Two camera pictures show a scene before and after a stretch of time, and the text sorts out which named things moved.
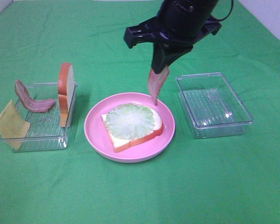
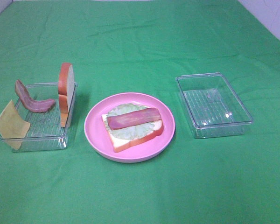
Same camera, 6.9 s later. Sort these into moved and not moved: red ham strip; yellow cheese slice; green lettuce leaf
Moved: red ham strip
Not moved: yellow cheese slice; green lettuce leaf
